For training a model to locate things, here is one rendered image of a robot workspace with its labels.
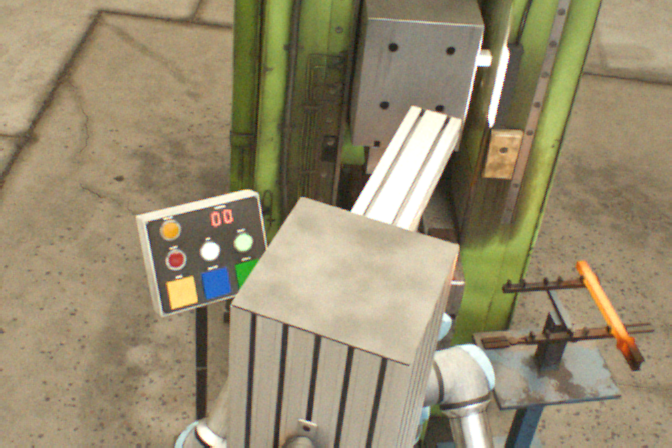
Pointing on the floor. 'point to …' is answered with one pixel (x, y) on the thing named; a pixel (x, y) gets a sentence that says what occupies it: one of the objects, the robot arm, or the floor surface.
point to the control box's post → (201, 360)
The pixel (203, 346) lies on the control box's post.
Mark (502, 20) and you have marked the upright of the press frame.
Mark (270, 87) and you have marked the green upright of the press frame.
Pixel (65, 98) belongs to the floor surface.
